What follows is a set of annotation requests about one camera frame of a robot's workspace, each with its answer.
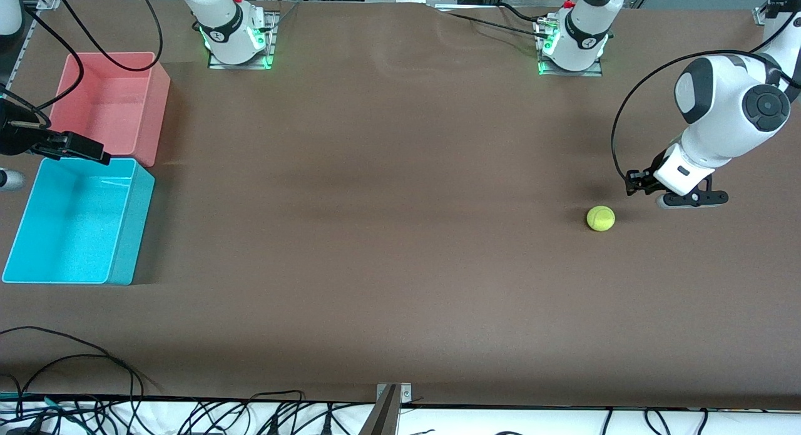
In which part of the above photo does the yellow-green tennis ball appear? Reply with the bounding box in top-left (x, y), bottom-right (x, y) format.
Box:
top-left (586, 205), bottom-right (616, 232)

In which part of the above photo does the pink plastic bin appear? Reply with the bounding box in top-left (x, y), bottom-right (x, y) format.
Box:
top-left (47, 51), bottom-right (171, 168)

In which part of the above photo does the blue plastic bin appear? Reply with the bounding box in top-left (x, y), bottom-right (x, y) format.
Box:
top-left (1, 157), bottom-right (156, 286)

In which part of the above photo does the perforated metal strip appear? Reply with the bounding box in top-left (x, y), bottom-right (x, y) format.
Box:
top-left (13, 16), bottom-right (39, 85)

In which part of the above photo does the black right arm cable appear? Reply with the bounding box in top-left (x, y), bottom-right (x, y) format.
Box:
top-left (56, 0), bottom-right (163, 73)
top-left (0, 0), bottom-right (85, 126)

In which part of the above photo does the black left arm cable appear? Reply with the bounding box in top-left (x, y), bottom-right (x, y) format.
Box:
top-left (611, 13), bottom-right (801, 182)

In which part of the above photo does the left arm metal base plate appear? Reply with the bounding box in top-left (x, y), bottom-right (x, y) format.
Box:
top-left (537, 19), bottom-right (603, 77)

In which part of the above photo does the long black looping cable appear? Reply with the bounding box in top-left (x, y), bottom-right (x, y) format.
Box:
top-left (13, 354), bottom-right (146, 401)
top-left (0, 325), bottom-right (137, 401)

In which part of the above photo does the black cable to arm base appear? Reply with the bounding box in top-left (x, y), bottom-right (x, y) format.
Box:
top-left (438, 9), bottom-right (551, 40)

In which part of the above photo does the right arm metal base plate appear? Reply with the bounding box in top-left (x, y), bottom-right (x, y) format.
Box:
top-left (208, 13), bottom-right (277, 70)

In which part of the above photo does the teal cable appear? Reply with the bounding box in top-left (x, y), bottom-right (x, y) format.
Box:
top-left (0, 392), bottom-right (85, 412)

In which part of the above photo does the small metal bracket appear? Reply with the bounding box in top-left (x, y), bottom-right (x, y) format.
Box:
top-left (377, 383), bottom-right (412, 404)

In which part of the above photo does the grey aluminium camera post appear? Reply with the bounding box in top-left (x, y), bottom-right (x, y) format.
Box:
top-left (357, 385), bottom-right (401, 435)

